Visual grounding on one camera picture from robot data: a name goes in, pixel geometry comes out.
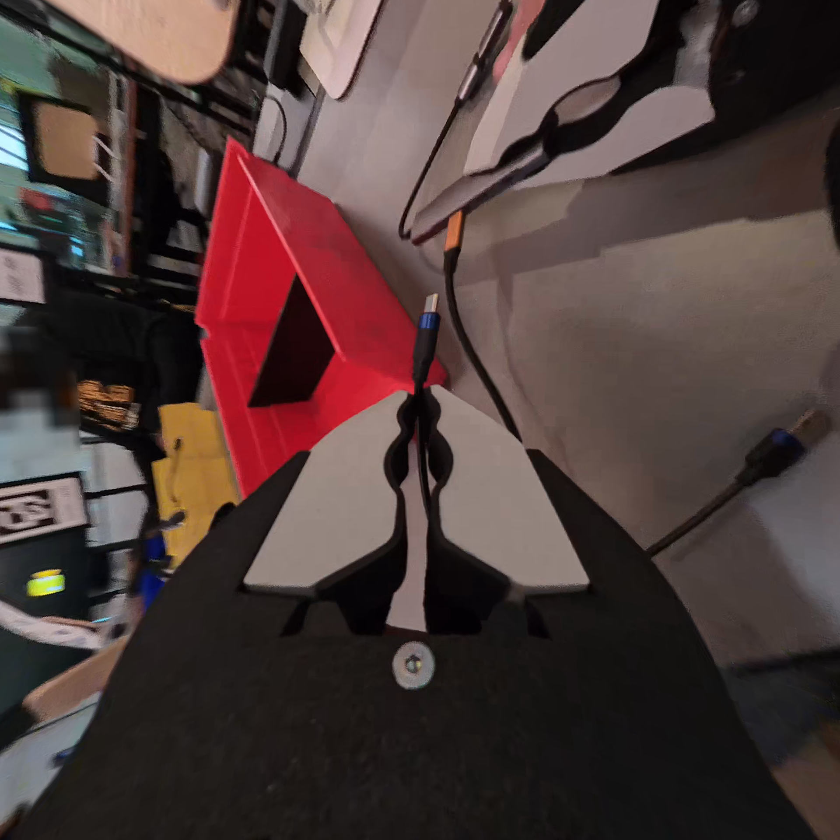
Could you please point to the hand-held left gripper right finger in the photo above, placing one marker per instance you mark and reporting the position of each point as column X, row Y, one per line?
column 505, row 518

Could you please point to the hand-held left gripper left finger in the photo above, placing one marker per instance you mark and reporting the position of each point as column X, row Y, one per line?
column 328, row 512

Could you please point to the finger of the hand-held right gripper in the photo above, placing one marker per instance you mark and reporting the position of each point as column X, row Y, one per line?
column 590, row 59
column 669, row 118

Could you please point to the grey USB hub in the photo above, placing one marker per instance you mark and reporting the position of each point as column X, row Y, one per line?
column 472, row 197

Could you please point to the red plastic bin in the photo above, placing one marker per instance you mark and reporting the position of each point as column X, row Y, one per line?
column 315, row 229

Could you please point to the grey desk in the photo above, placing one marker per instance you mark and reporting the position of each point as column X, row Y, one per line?
column 656, row 328

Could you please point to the yellow plastic bin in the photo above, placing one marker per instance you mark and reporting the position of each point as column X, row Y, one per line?
column 190, row 459

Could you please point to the black bin divider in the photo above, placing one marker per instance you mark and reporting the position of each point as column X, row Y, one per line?
column 295, row 354

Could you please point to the black white printed tag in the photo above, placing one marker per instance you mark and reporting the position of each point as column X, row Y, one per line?
column 39, row 512

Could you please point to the black panel yellow sticker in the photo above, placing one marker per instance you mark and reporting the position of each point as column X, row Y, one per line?
column 39, row 617

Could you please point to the cardboard box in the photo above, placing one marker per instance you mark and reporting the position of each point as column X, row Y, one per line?
column 65, row 689

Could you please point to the wooden side table top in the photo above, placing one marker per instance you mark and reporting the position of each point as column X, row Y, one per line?
column 164, row 33

